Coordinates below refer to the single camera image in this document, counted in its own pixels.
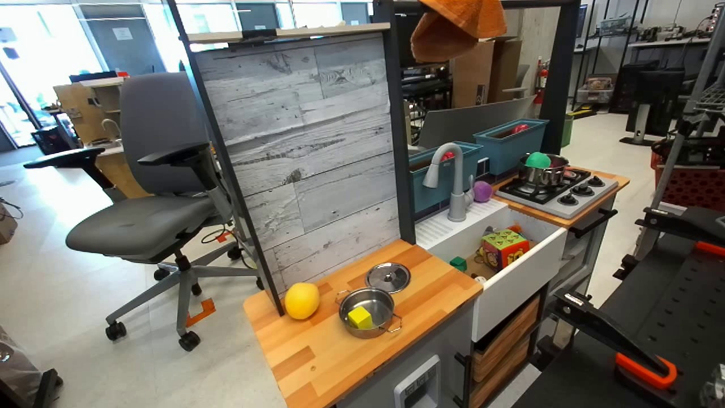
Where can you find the orange cloth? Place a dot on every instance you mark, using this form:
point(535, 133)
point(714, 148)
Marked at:
point(453, 29)

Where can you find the white toy sink basin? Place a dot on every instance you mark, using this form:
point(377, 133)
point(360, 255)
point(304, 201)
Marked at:
point(521, 284)

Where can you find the small metal bowl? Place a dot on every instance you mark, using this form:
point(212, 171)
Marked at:
point(387, 278)
point(377, 303)

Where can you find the grey wood-panel board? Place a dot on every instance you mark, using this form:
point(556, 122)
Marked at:
point(302, 151)

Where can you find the grey toy faucet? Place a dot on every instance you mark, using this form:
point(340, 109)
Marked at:
point(459, 204)

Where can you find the pink toy in planter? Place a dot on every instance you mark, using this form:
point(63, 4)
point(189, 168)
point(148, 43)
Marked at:
point(449, 156)
point(520, 129)

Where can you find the green toy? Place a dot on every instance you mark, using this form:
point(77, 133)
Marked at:
point(459, 263)

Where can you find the yellow-green toy block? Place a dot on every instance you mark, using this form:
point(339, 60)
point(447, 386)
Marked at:
point(360, 317)

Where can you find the yellow ball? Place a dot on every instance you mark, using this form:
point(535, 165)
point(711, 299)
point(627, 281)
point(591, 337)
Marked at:
point(302, 299)

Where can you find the purple toy ball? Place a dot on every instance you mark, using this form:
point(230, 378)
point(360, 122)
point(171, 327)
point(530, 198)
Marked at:
point(484, 190)

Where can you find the grey partition panel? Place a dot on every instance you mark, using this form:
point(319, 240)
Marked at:
point(467, 121)

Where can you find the colourful toy cube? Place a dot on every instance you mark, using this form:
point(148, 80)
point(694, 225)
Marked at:
point(504, 247)

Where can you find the wooden toy kitchen unit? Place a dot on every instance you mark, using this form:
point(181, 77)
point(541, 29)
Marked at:
point(332, 355)

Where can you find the tall cardboard box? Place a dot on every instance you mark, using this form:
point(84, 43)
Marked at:
point(484, 71)

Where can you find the green plush ball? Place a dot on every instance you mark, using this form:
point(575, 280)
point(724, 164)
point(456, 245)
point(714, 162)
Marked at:
point(537, 160)

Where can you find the grey toy stove top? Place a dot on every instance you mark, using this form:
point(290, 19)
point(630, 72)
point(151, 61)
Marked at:
point(556, 204)

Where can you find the stainless steel pot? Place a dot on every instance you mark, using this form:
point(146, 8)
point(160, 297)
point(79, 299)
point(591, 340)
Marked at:
point(557, 173)

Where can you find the black stove knob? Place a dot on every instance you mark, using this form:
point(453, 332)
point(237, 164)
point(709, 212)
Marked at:
point(567, 201)
point(582, 190)
point(597, 182)

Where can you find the red fire extinguisher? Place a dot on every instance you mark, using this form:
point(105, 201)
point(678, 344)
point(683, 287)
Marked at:
point(540, 83)

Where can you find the grey office chair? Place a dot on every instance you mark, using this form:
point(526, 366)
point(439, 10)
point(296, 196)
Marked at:
point(160, 114)

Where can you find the black monitor on stand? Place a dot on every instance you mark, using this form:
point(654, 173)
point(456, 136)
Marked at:
point(646, 94)

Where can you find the open cardboard box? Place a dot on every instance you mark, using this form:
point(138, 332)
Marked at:
point(76, 104)

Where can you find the metal storage shelves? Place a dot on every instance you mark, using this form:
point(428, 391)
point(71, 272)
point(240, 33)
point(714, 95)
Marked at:
point(658, 37)

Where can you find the dark grey bag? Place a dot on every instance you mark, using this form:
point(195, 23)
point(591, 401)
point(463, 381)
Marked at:
point(23, 375)

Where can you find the black kitchen frame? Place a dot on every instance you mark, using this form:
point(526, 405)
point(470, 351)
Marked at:
point(399, 151)

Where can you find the orange floor bracket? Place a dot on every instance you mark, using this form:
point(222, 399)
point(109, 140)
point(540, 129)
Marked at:
point(200, 312)

